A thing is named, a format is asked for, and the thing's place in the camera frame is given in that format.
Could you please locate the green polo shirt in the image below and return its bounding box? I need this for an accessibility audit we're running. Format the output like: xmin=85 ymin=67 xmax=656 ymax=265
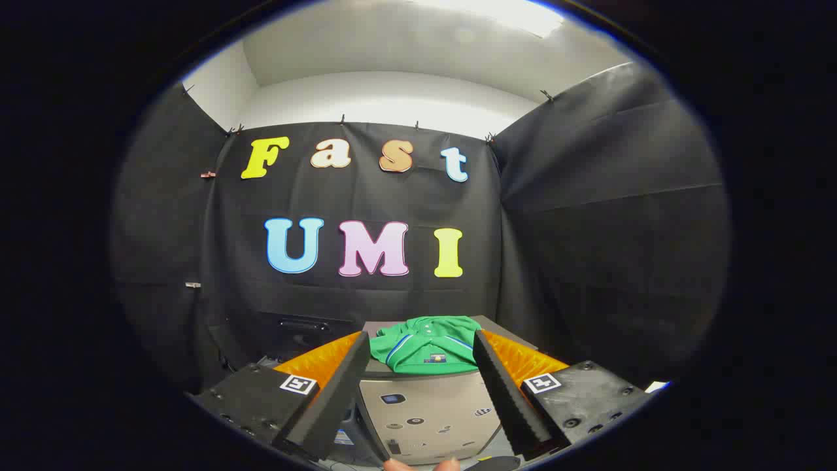
xmin=369 ymin=316 xmax=483 ymax=375

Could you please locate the grey cabinet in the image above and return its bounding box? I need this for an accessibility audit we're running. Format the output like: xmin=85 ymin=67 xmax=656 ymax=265
xmin=356 ymin=315 xmax=540 ymax=466

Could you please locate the black backdrop cloth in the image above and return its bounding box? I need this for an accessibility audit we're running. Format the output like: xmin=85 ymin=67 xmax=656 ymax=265
xmin=111 ymin=62 xmax=730 ymax=396

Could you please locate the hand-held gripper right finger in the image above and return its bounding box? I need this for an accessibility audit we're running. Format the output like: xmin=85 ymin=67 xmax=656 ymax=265
xmin=472 ymin=329 xmax=656 ymax=462

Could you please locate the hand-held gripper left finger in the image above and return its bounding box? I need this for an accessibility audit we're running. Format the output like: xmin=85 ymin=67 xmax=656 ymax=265
xmin=185 ymin=330 xmax=372 ymax=462

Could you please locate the grey top-load washing machine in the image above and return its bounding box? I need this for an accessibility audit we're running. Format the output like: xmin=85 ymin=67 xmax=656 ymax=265
xmin=258 ymin=311 xmax=367 ymax=368

